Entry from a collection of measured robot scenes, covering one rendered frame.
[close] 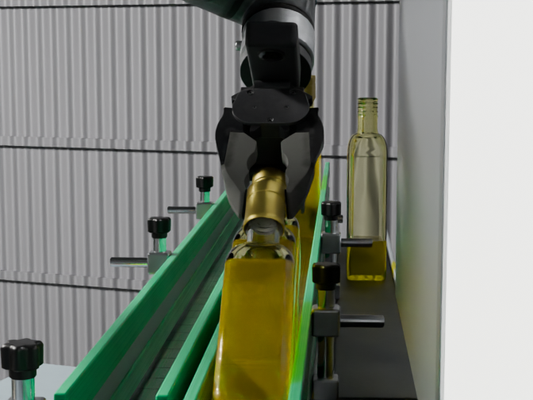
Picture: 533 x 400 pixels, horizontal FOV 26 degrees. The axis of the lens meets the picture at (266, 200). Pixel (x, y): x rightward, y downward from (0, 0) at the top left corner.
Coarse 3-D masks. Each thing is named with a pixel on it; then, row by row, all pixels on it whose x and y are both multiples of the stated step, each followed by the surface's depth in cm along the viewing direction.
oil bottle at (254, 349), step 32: (256, 256) 93; (288, 256) 93; (224, 288) 91; (256, 288) 91; (288, 288) 91; (224, 320) 89; (256, 320) 89; (288, 320) 89; (224, 352) 87; (256, 352) 87; (288, 352) 87; (224, 384) 85; (256, 384) 85; (288, 384) 85
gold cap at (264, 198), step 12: (264, 180) 100; (252, 192) 100; (264, 192) 99; (276, 192) 99; (252, 204) 99; (264, 204) 98; (276, 204) 99; (252, 216) 98; (264, 216) 97; (276, 216) 98
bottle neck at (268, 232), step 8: (248, 224) 98; (256, 224) 97; (264, 224) 97; (272, 224) 97; (248, 232) 97; (256, 232) 97; (264, 232) 96; (272, 232) 97; (280, 232) 98; (248, 240) 97; (256, 240) 96; (264, 240) 96; (272, 240) 96
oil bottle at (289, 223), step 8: (288, 224) 110; (296, 224) 110; (296, 232) 109; (296, 240) 109; (296, 248) 108; (296, 296) 105; (296, 304) 104; (296, 312) 104; (296, 320) 103; (296, 328) 103; (296, 336) 103; (296, 344) 104
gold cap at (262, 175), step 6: (264, 168) 108; (270, 168) 108; (276, 168) 108; (258, 174) 108; (264, 174) 108; (270, 174) 108; (276, 174) 108; (282, 174) 109; (252, 180) 109; (258, 180) 108; (276, 180) 108; (282, 180) 108; (282, 186) 108
